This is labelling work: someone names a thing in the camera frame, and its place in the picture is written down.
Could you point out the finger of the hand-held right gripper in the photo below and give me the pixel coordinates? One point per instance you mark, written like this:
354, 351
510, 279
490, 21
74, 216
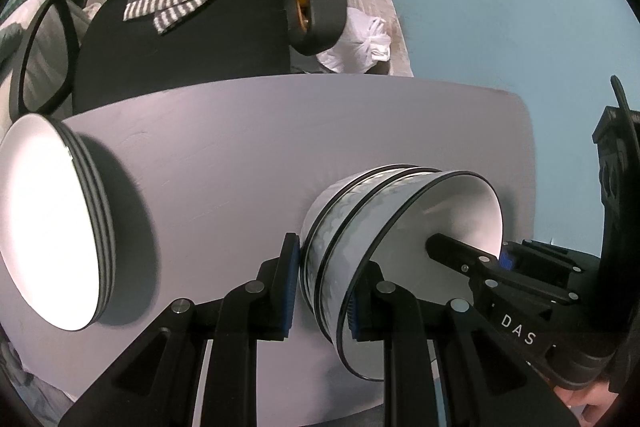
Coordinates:
460, 254
507, 257

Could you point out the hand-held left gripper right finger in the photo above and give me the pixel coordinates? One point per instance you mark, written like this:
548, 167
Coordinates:
355, 314

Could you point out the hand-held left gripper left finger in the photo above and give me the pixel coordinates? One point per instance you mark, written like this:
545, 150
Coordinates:
287, 292

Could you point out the white plate with black rim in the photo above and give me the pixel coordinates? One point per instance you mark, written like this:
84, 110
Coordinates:
45, 217
113, 247
102, 227

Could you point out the person's right hand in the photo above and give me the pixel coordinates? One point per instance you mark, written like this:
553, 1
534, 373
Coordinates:
587, 407

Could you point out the white crumpled cloth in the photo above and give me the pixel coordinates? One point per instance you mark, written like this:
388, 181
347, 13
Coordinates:
360, 42

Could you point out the black office chair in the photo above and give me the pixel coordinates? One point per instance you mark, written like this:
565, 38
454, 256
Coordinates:
175, 42

